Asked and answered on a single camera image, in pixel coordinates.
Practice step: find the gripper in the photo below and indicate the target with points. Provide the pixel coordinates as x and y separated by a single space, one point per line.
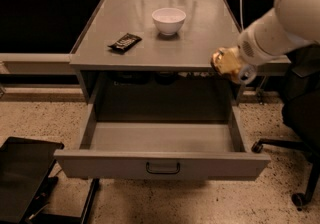
247 49

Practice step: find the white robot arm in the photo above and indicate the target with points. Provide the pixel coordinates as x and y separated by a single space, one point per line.
289 25

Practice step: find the grey open top drawer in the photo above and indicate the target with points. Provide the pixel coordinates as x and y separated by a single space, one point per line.
119 150

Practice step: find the white ceramic bowl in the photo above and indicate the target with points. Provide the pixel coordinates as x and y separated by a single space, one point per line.
168 21

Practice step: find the black office chair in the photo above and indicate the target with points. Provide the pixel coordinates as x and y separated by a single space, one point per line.
300 93

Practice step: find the grey metal cabinet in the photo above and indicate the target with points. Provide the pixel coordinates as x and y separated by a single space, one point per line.
208 26

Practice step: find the black snack bar wrapper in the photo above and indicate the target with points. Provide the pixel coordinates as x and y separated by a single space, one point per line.
125 42

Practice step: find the black drawer handle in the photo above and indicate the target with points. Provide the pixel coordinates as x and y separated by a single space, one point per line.
155 169

